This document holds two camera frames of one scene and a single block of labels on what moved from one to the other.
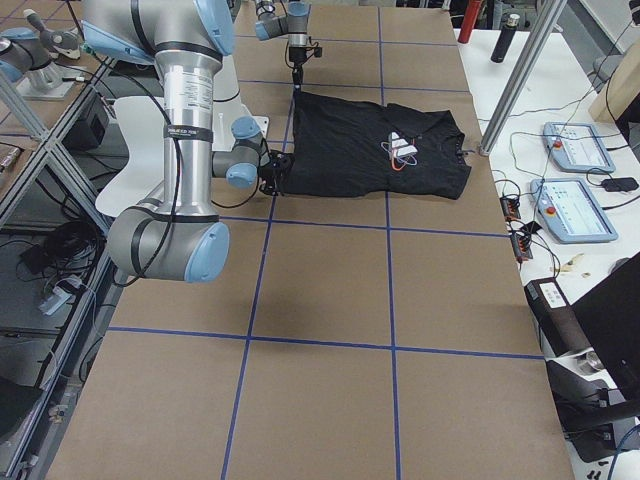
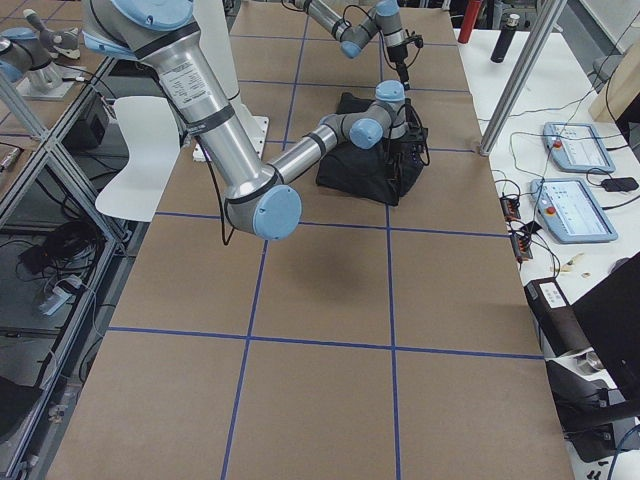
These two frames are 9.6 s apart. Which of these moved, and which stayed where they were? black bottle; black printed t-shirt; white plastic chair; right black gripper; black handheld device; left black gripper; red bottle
Moved: right black gripper; black printed t-shirt; left black gripper
Stayed: white plastic chair; red bottle; black bottle; black handheld device
